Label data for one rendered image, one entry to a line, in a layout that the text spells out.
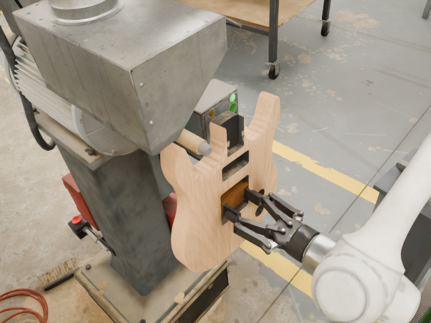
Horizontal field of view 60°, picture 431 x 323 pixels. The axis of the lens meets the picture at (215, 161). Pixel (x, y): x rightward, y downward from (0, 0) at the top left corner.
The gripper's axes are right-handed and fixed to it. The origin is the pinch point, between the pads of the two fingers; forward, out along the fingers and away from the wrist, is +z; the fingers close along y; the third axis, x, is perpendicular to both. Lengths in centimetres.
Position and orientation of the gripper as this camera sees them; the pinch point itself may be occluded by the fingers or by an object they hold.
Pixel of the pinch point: (236, 201)
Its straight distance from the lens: 89.4
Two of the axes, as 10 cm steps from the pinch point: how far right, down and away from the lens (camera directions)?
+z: -7.4, -4.3, 5.2
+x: -0.1, -7.7, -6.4
